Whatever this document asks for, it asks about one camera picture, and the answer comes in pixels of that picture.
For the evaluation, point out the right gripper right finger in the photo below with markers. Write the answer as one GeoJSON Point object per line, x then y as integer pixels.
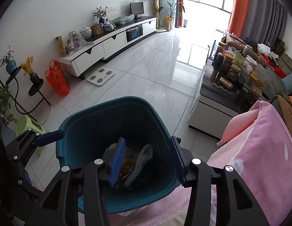
{"type": "Point", "coordinates": [218, 193]}

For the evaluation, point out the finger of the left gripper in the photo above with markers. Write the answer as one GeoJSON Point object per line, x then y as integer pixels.
{"type": "Point", "coordinates": [48, 138]}

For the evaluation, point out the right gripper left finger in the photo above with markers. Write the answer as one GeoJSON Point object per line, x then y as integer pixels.
{"type": "Point", "coordinates": [58, 204]}

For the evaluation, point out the gold foil snack wrapper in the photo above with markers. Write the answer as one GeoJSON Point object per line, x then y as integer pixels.
{"type": "Point", "coordinates": [127, 167]}

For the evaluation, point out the teal plastic trash bin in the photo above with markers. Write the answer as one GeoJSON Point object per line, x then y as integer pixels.
{"type": "Point", "coordinates": [130, 127]}

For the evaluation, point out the pink floral tablecloth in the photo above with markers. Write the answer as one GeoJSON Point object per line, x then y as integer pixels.
{"type": "Point", "coordinates": [258, 145]}

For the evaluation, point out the orange plastic bag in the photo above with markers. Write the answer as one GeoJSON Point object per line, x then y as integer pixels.
{"type": "Point", "coordinates": [56, 78]}

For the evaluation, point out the white bathroom scale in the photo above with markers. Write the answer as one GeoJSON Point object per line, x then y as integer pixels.
{"type": "Point", "coordinates": [101, 76]}

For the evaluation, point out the white TV cabinet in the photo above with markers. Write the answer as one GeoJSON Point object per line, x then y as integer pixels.
{"type": "Point", "coordinates": [107, 46]}

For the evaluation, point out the olive green sectional sofa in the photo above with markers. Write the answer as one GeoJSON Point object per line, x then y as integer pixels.
{"type": "Point", "coordinates": [281, 85]}

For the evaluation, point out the coffee table with jars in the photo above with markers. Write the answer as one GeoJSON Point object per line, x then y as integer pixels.
{"type": "Point", "coordinates": [235, 80]}

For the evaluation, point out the blue grey cushion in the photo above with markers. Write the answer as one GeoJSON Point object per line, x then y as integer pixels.
{"type": "Point", "coordinates": [287, 82]}

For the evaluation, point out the small black monitor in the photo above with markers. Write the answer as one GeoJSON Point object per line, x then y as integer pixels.
{"type": "Point", "coordinates": [137, 9]}

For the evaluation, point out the tall potted plant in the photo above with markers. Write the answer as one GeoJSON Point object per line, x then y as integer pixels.
{"type": "Point", "coordinates": [176, 14]}

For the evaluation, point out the white standing air conditioner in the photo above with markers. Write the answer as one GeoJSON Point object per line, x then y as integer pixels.
{"type": "Point", "coordinates": [168, 2]}

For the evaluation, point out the orange curtain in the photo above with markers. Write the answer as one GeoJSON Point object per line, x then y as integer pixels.
{"type": "Point", "coordinates": [238, 17]}

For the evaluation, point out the grey curtain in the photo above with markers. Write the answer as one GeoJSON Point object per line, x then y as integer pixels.
{"type": "Point", "coordinates": [265, 21]}

